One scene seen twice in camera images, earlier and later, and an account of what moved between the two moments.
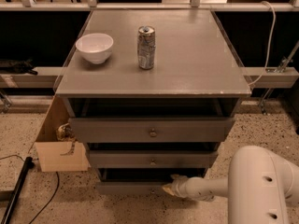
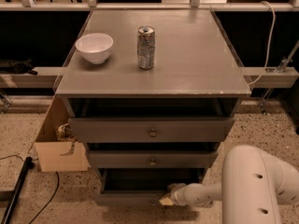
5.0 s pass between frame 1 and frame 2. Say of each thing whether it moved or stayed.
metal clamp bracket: stayed
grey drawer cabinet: stayed
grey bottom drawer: moved
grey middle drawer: stayed
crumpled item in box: stayed
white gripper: moved
